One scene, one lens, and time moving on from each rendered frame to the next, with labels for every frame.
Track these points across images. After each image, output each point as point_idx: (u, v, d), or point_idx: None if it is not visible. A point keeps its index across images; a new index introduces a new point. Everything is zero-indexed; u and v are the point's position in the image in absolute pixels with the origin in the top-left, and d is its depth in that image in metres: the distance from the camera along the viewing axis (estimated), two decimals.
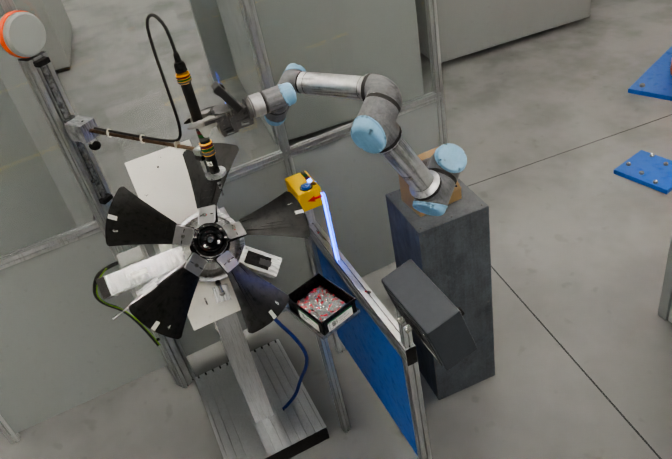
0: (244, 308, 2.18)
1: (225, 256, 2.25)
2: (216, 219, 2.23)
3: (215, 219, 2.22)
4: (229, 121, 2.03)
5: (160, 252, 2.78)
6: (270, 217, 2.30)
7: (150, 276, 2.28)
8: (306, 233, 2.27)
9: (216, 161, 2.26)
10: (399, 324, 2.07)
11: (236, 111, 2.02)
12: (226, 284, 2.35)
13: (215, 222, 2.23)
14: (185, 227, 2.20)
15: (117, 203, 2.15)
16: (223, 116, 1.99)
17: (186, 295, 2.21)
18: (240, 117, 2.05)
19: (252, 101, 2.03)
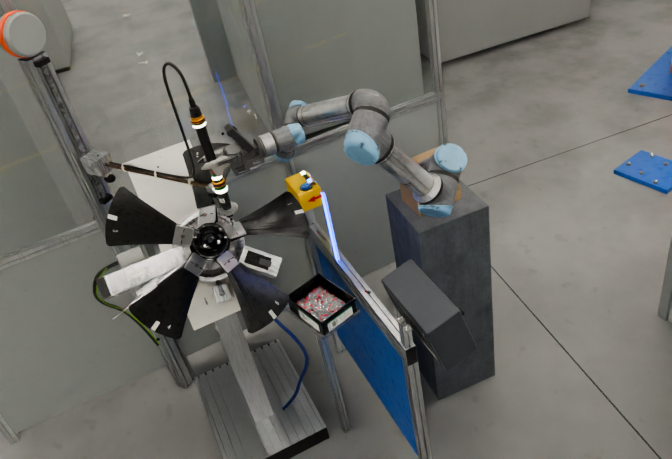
0: (244, 308, 2.18)
1: (225, 256, 2.25)
2: (216, 219, 2.23)
3: (215, 219, 2.22)
4: (241, 161, 2.12)
5: (160, 252, 2.78)
6: (270, 217, 2.30)
7: (150, 276, 2.28)
8: (306, 233, 2.27)
9: None
10: (399, 324, 2.07)
11: (248, 151, 2.11)
12: (226, 284, 2.35)
13: (215, 222, 2.23)
14: (185, 227, 2.20)
15: (117, 203, 2.15)
16: (235, 157, 2.08)
17: (186, 295, 2.21)
18: (251, 156, 2.14)
19: (263, 142, 2.11)
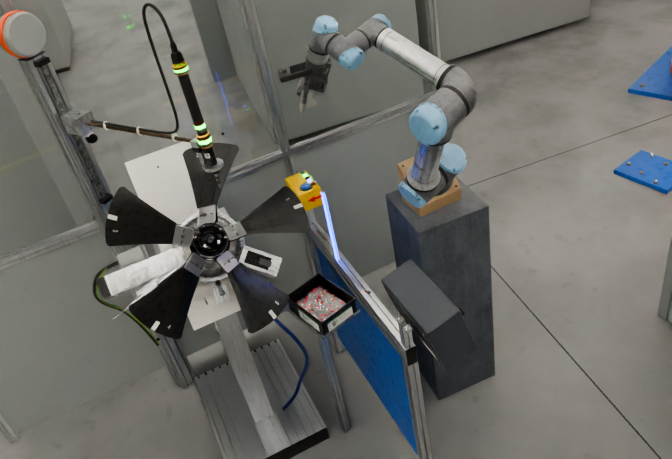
0: (244, 308, 2.18)
1: (225, 256, 2.25)
2: (216, 219, 2.23)
3: (215, 219, 2.22)
4: (315, 82, 2.20)
5: (160, 252, 2.78)
6: (269, 214, 2.29)
7: (150, 276, 2.28)
8: (306, 227, 2.26)
9: None
10: (399, 324, 2.07)
11: (310, 74, 2.17)
12: (226, 284, 2.35)
13: (215, 222, 2.23)
14: (185, 227, 2.20)
15: (117, 203, 2.15)
16: (305, 87, 2.19)
17: (186, 295, 2.21)
18: (318, 71, 2.18)
19: (309, 60, 2.12)
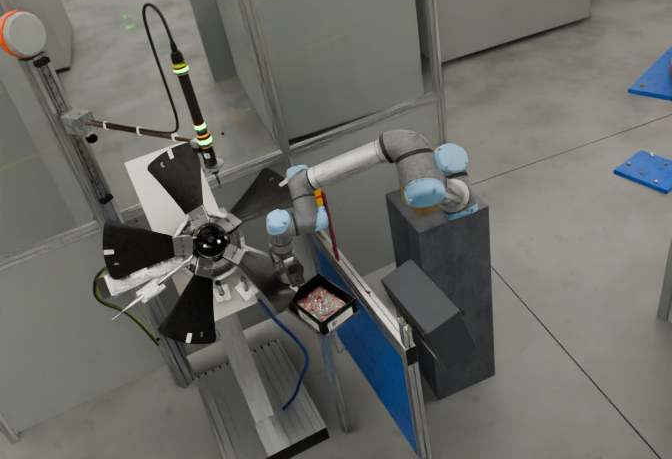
0: (175, 310, 2.13)
1: (207, 263, 2.23)
2: (230, 232, 2.23)
3: (230, 231, 2.22)
4: None
5: None
6: (268, 270, 2.26)
7: (150, 276, 2.28)
8: (280, 307, 2.20)
9: (276, 196, 2.29)
10: (399, 324, 2.07)
11: None
12: (226, 284, 2.35)
13: (228, 233, 2.23)
14: (205, 213, 2.22)
15: (183, 149, 2.23)
16: (299, 262, 2.19)
17: (152, 257, 2.21)
18: None
19: (292, 247, 2.09)
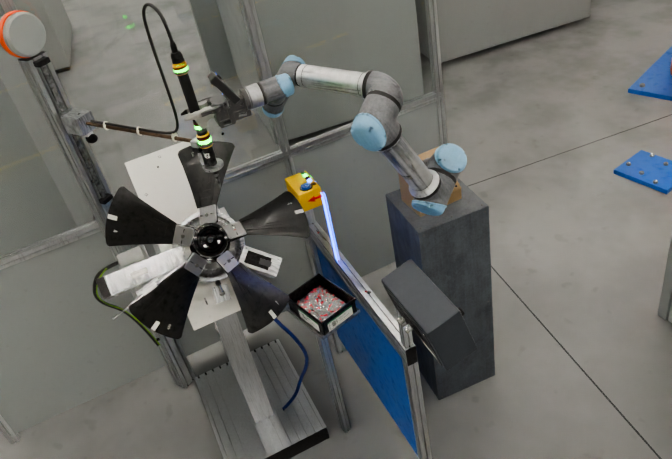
0: (152, 294, 2.12)
1: (199, 261, 2.23)
2: (232, 239, 2.23)
3: (232, 238, 2.22)
4: (226, 112, 2.01)
5: (160, 252, 2.78)
6: (254, 289, 2.24)
7: (150, 276, 2.28)
8: (252, 329, 2.17)
9: (288, 221, 2.29)
10: (399, 324, 2.07)
11: (233, 102, 2.00)
12: (226, 284, 2.35)
13: (229, 240, 2.23)
14: (215, 213, 2.22)
15: (217, 146, 2.25)
16: (220, 107, 1.97)
17: (150, 237, 2.22)
18: (237, 108, 2.03)
19: (249, 92, 2.01)
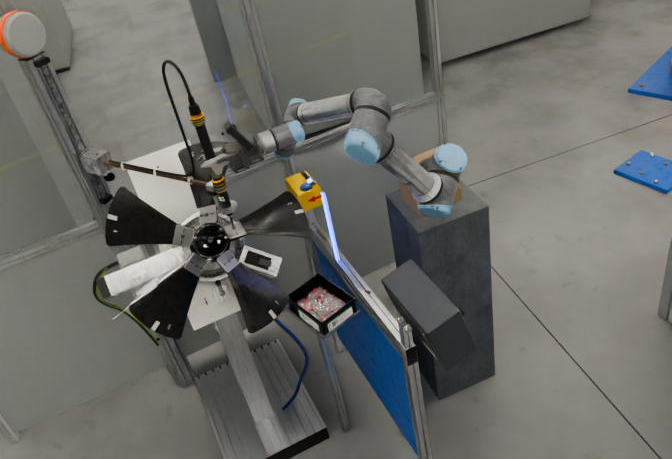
0: (152, 294, 2.12)
1: (199, 261, 2.23)
2: (232, 239, 2.23)
3: (232, 238, 2.22)
4: (240, 158, 2.11)
5: (160, 252, 2.78)
6: (254, 289, 2.24)
7: (150, 276, 2.28)
8: (252, 329, 2.17)
9: (288, 221, 2.29)
10: (399, 324, 2.07)
11: (247, 149, 2.10)
12: (226, 284, 2.35)
13: (229, 240, 2.23)
14: (215, 213, 2.22)
15: (217, 146, 2.25)
16: (235, 154, 2.07)
17: (150, 237, 2.22)
18: (251, 154, 2.13)
19: (262, 139, 2.11)
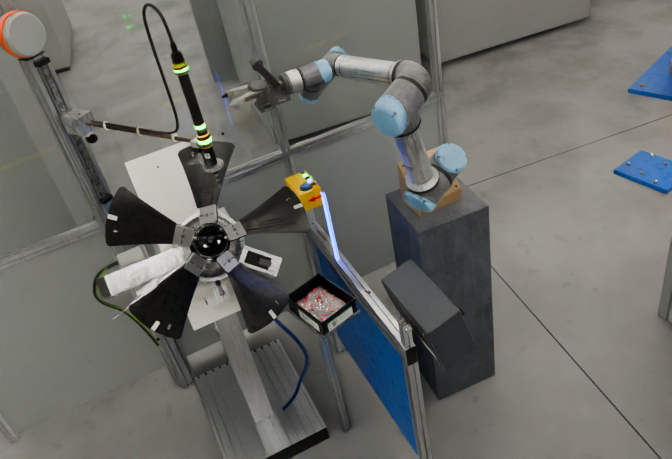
0: (152, 294, 2.12)
1: (199, 261, 2.23)
2: (232, 239, 2.23)
3: (232, 240, 2.22)
4: (267, 97, 2.05)
5: (160, 252, 2.78)
6: (254, 289, 2.24)
7: (150, 276, 2.28)
8: (252, 329, 2.17)
9: (287, 217, 2.28)
10: (399, 324, 2.07)
11: (274, 87, 2.04)
12: (226, 284, 2.35)
13: (229, 240, 2.23)
14: (215, 213, 2.22)
15: (217, 146, 2.25)
16: (262, 91, 2.01)
17: (150, 237, 2.22)
18: (277, 93, 2.07)
19: (289, 77, 2.04)
